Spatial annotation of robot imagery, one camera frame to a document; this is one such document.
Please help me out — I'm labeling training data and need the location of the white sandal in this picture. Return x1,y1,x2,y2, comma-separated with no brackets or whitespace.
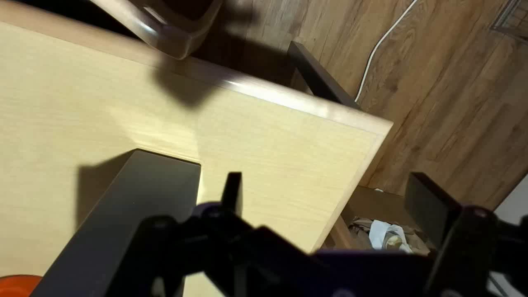
363,217,418,254

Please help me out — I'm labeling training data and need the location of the dark table leg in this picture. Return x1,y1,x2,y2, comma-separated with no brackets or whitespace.
286,39,362,110

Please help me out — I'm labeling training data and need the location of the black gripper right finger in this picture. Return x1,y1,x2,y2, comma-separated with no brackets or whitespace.
404,170,528,297

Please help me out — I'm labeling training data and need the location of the white floor cable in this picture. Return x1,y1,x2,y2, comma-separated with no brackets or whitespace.
353,0,419,105

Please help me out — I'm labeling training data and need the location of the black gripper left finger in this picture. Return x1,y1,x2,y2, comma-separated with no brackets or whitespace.
104,170,315,297

